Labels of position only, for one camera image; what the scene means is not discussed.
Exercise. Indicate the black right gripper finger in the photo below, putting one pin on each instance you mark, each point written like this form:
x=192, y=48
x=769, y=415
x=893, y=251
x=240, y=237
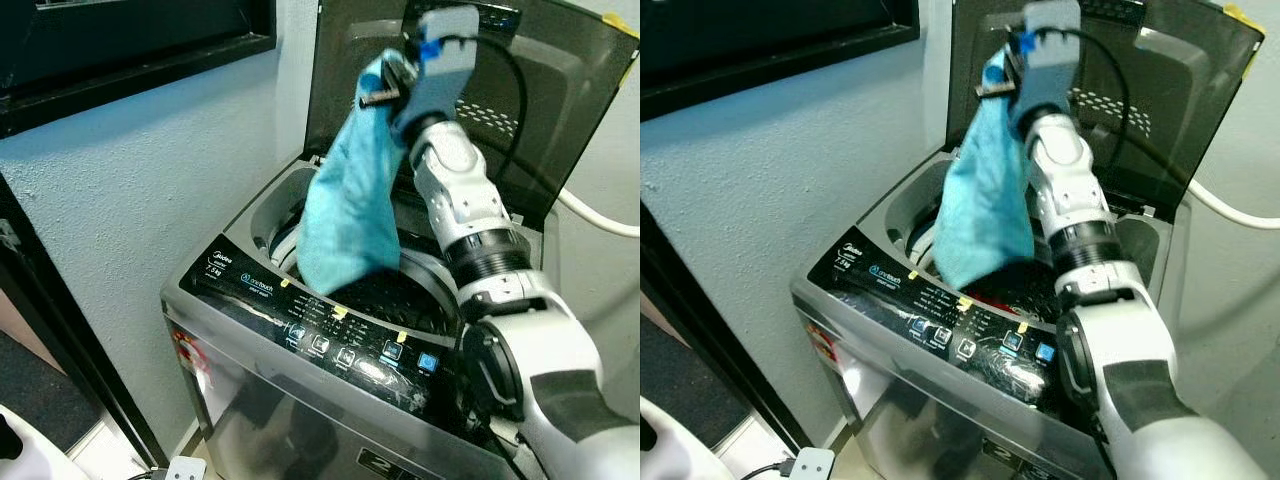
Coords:
x=380, y=99
x=995, y=91

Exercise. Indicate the light blue garment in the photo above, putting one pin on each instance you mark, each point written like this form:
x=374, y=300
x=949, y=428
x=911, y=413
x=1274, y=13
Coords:
x=980, y=210
x=345, y=210

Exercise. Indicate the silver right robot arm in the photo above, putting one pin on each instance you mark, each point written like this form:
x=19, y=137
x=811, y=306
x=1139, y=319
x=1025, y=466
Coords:
x=1130, y=360
x=520, y=350

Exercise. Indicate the silver top-load washing machine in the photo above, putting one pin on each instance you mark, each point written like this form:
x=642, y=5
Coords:
x=300, y=400
x=920, y=420

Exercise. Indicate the yellow lid tag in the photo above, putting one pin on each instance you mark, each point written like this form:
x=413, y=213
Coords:
x=1245, y=18
x=620, y=24

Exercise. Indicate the black washer control panel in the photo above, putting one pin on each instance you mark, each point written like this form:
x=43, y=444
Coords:
x=930, y=320
x=300, y=320

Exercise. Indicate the red white washer sticker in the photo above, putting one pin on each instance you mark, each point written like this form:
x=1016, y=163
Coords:
x=190, y=350
x=820, y=342

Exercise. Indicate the black floor mat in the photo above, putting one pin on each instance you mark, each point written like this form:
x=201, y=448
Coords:
x=685, y=370
x=40, y=390

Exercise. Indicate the white plastic chair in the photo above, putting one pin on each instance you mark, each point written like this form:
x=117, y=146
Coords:
x=680, y=445
x=45, y=455

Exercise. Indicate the black window frame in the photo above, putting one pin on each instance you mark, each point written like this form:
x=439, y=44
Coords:
x=140, y=70
x=780, y=60

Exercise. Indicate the black door frame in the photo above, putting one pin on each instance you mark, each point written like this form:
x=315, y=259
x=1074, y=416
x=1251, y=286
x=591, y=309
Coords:
x=80, y=320
x=720, y=330

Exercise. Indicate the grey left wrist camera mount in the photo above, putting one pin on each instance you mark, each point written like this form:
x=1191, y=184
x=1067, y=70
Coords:
x=812, y=465
x=186, y=468

